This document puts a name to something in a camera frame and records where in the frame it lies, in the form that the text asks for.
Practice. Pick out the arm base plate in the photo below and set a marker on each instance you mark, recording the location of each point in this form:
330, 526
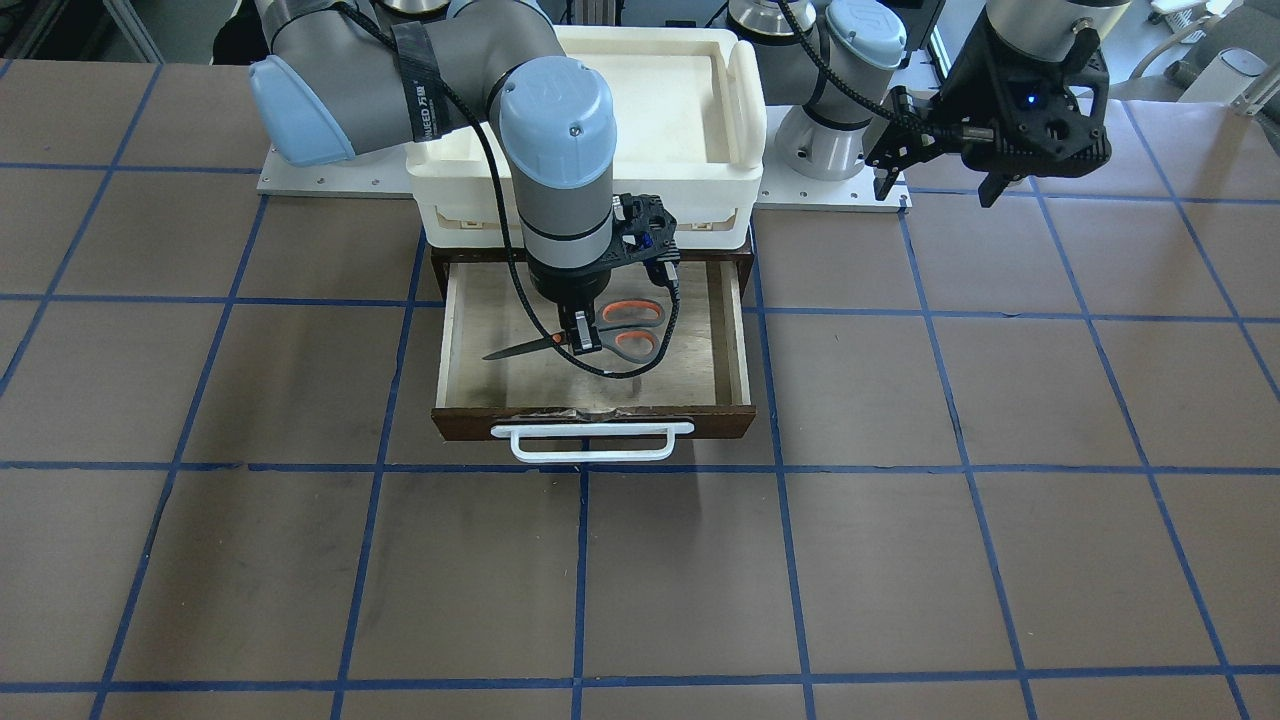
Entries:
376, 175
782, 188

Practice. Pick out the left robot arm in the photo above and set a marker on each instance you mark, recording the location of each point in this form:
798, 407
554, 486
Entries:
831, 63

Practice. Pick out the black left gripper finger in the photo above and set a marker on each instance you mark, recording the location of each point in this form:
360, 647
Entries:
887, 167
992, 187

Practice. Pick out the orange grey scissors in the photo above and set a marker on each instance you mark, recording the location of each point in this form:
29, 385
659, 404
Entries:
626, 327

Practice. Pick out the white plastic tray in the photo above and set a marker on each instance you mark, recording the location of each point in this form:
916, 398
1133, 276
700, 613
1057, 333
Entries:
691, 124

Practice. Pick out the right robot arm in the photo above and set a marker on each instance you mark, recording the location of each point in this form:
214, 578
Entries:
336, 84

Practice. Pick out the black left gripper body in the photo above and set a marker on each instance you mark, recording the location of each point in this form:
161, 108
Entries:
975, 88

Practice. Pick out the white drawer handle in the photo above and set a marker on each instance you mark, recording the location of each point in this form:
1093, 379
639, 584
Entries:
517, 435

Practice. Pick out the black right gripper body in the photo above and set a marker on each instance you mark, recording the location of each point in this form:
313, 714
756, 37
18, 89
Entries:
566, 285

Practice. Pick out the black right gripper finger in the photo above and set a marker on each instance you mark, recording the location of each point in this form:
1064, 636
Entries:
579, 328

